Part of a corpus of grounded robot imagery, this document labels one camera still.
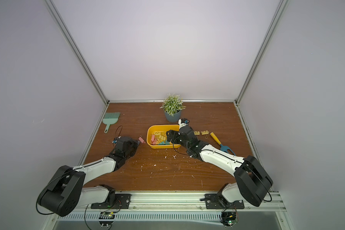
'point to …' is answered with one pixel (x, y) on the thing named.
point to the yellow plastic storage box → (156, 137)
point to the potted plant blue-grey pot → (175, 118)
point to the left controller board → (106, 219)
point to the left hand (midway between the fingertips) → (141, 138)
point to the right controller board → (228, 218)
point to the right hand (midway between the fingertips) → (171, 130)
